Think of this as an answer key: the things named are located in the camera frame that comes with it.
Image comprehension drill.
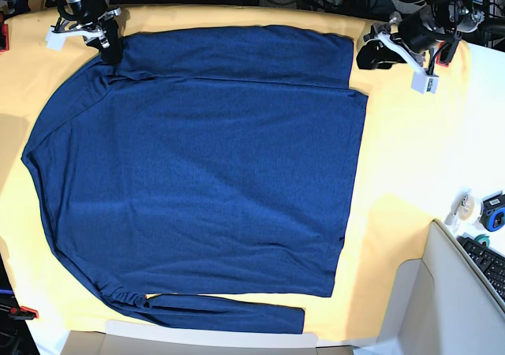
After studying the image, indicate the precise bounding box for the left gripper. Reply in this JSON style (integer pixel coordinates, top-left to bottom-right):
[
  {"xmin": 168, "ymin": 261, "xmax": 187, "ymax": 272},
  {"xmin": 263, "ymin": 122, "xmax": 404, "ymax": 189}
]
[{"xmin": 356, "ymin": 6, "xmax": 448, "ymax": 70}]

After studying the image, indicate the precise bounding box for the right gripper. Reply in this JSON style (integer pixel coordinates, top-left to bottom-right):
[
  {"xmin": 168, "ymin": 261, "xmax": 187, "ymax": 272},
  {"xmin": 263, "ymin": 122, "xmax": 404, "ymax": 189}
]
[{"xmin": 54, "ymin": 0, "xmax": 123, "ymax": 64}]

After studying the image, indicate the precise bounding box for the blue long-sleeve shirt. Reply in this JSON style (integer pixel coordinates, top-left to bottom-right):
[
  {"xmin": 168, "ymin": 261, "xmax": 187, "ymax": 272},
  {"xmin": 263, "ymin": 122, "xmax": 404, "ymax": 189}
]
[{"xmin": 22, "ymin": 26, "xmax": 367, "ymax": 334}]

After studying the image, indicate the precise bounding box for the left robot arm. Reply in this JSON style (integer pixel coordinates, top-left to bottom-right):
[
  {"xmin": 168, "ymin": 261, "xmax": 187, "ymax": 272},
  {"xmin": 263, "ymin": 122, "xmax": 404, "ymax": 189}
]
[{"xmin": 356, "ymin": 0, "xmax": 485, "ymax": 76}]

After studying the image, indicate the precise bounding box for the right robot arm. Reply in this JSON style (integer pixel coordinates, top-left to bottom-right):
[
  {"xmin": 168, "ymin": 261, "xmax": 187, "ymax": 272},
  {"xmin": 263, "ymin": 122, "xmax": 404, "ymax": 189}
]
[{"xmin": 46, "ymin": 0, "xmax": 123, "ymax": 65}]

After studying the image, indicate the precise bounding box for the red clamp top right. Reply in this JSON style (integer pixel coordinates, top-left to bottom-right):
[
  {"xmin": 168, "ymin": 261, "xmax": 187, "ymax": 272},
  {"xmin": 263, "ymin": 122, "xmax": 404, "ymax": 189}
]
[{"xmin": 436, "ymin": 42, "xmax": 458, "ymax": 67}]

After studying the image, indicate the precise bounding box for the red clamp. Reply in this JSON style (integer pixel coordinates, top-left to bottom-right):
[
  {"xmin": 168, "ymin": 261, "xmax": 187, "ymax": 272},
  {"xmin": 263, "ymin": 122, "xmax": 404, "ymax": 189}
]
[
  {"xmin": 0, "ymin": 12, "xmax": 9, "ymax": 53},
  {"xmin": 436, "ymin": 42, "xmax": 458, "ymax": 67},
  {"xmin": 8, "ymin": 306, "xmax": 39, "ymax": 321}
]

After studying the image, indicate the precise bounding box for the yellow table cloth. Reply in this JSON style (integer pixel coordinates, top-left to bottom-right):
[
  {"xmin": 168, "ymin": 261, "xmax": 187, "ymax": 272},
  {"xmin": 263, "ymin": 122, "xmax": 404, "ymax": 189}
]
[{"xmin": 1, "ymin": 9, "xmax": 473, "ymax": 341}]

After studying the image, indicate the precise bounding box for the red clamp top left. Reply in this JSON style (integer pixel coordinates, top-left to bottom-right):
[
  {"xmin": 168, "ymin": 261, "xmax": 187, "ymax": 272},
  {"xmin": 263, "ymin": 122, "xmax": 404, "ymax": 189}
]
[{"xmin": 0, "ymin": 12, "xmax": 9, "ymax": 53}]

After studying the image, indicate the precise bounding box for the clear tape roll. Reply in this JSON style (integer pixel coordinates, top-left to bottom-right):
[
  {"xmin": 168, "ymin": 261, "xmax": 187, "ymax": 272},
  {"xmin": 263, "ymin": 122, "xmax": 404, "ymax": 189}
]
[{"xmin": 444, "ymin": 189, "xmax": 483, "ymax": 230}]

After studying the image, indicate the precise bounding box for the blue tape measure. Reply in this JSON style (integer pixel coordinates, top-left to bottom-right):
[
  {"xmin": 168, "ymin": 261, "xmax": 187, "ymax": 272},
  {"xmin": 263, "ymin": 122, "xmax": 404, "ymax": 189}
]
[{"xmin": 479, "ymin": 191, "xmax": 504, "ymax": 232}]

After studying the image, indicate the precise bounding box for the green tape roll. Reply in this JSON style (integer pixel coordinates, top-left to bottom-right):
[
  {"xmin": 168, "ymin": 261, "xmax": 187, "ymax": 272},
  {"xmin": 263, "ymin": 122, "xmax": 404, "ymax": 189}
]
[{"xmin": 474, "ymin": 234, "xmax": 490, "ymax": 248}]

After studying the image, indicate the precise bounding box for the black keyboard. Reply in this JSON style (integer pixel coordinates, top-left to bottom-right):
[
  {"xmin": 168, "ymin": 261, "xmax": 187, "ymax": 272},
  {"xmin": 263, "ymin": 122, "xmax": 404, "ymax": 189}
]
[{"xmin": 457, "ymin": 236, "xmax": 505, "ymax": 301}]

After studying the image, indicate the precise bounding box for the white cardboard box right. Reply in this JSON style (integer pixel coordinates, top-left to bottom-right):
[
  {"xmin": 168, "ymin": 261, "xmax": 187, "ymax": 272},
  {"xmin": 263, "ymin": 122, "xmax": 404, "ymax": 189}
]
[{"xmin": 374, "ymin": 220, "xmax": 504, "ymax": 354}]

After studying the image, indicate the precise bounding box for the red clamp bottom left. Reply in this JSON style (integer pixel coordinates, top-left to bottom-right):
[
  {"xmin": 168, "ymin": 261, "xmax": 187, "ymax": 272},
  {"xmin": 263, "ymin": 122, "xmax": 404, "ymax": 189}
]
[{"xmin": 8, "ymin": 306, "xmax": 39, "ymax": 321}]

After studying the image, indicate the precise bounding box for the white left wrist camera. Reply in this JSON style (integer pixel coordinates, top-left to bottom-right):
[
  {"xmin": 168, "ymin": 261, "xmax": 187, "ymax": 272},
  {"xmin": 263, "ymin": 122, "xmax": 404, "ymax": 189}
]
[{"xmin": 411, "ymin": 73, "xmax": 439, "ymax": 94}]

